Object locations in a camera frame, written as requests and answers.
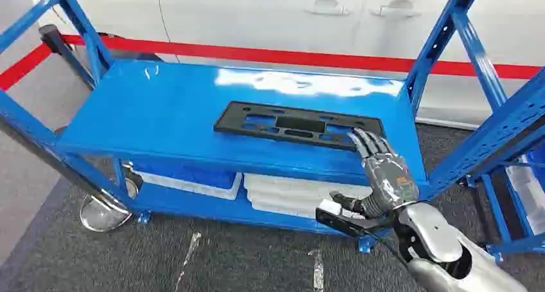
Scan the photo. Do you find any chrome stanchion base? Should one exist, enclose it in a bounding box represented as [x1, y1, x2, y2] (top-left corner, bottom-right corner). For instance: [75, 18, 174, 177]
[79, 164, 144, 233]

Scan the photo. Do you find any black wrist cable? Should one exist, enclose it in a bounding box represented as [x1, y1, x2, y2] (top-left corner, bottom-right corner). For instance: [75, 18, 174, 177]
[362, 229, 411, 268]

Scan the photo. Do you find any white foam sheet stack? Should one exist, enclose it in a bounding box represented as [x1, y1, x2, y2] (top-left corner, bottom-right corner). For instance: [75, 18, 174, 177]
[243, 172, 374, 221]

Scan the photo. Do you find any red barrier belt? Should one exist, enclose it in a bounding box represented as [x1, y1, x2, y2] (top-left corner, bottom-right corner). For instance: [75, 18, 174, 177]
[0, 34, 542, 91]

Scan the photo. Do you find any black stanchion post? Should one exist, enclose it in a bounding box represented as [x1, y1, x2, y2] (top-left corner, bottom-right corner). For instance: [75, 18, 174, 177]
[39, 24, 97, 91]

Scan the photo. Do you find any blue metal shelf cart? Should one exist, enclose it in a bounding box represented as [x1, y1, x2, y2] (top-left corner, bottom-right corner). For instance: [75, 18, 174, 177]
[0, 0, 545, 255]

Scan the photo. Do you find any black plastic mounting plate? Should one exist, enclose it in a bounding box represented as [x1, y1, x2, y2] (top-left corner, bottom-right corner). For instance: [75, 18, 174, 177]
[213, 101, 386, 153]

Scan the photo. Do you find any white car door handle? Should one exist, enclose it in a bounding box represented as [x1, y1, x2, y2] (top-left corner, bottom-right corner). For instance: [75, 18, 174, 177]
[369, 0, 422, 19]
[303, 0, 353, 17]

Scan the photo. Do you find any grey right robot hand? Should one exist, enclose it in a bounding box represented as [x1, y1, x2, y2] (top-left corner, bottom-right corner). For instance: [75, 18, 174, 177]
[330, 127, 421, 220]

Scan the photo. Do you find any white translucent bin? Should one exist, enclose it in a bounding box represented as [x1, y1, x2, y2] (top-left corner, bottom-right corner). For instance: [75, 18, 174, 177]
[505, 153, 545, 236]

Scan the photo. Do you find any white car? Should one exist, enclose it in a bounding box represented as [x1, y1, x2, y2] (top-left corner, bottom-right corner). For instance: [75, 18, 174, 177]
[31, 0, 545, 127]

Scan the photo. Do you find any blue metal rack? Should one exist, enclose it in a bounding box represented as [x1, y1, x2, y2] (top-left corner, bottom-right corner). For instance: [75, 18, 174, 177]
[466, 151, 545, 261]

